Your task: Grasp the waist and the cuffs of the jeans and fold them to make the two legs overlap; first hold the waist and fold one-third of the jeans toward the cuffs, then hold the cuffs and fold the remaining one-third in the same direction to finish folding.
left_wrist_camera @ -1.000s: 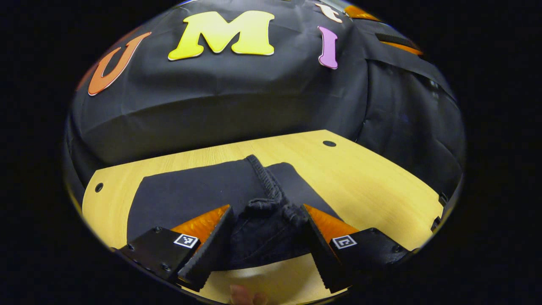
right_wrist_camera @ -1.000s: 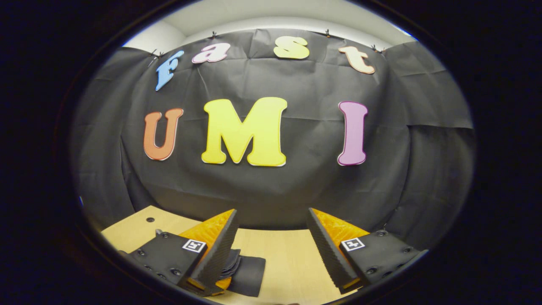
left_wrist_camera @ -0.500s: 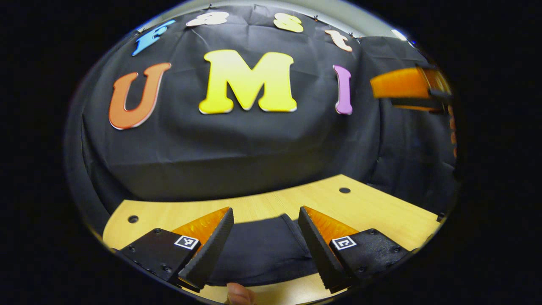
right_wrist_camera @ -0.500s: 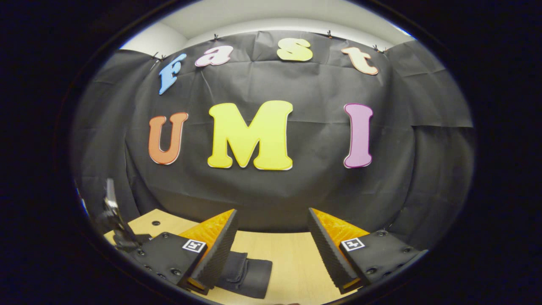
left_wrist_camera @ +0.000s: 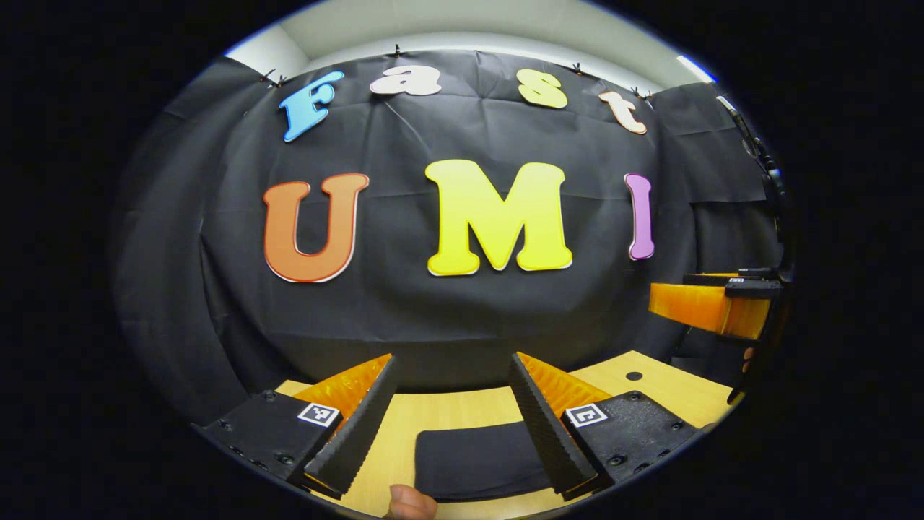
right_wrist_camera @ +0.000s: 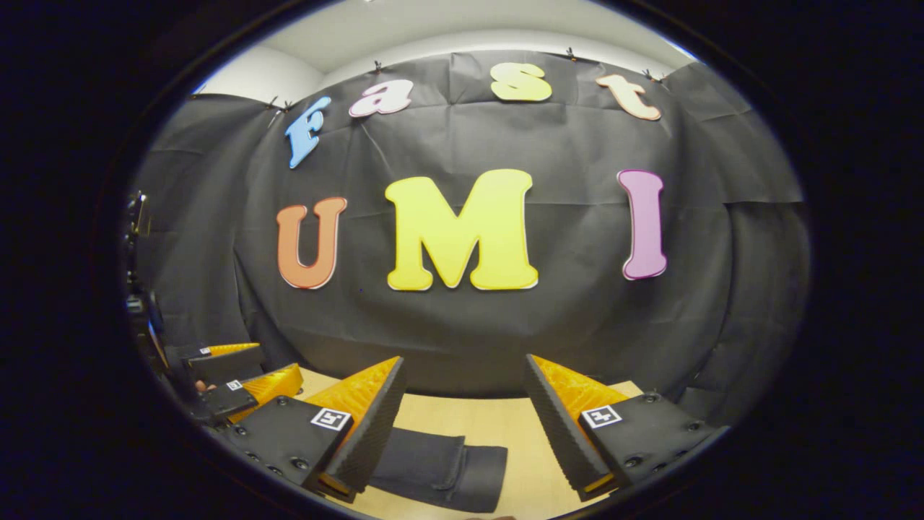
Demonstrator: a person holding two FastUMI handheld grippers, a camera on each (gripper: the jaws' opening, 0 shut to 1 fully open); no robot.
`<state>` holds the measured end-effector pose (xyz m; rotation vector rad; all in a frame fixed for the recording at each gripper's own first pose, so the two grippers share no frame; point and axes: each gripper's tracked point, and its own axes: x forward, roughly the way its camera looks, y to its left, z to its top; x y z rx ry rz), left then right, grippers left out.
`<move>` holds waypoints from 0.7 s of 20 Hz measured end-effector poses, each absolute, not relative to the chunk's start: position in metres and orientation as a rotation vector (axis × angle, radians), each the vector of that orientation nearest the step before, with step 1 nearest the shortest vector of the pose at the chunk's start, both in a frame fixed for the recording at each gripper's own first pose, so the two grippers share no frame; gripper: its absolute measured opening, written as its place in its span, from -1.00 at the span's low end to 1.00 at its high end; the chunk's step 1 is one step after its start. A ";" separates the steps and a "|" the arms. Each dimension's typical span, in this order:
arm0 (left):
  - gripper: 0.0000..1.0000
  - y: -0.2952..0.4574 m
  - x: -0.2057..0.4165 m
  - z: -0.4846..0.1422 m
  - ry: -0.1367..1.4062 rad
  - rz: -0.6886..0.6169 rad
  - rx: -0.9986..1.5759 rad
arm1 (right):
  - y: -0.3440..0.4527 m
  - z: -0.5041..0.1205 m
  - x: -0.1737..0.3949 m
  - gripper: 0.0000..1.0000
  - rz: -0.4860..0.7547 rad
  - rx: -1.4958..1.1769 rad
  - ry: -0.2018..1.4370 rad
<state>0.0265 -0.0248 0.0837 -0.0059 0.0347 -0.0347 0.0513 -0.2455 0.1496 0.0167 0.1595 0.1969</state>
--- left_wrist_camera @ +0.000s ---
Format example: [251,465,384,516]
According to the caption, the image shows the black jeans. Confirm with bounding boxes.
[414,421,560,503]

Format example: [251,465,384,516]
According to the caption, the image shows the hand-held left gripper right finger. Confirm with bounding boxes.
[507,352,699,501]

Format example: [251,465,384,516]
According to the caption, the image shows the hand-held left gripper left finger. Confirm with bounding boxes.
[193,352,399,499]

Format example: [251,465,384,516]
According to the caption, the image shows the black cable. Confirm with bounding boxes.
[717,95,789,269]

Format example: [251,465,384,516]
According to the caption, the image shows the black backdrop cloth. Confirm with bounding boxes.
[112,49,788,423]

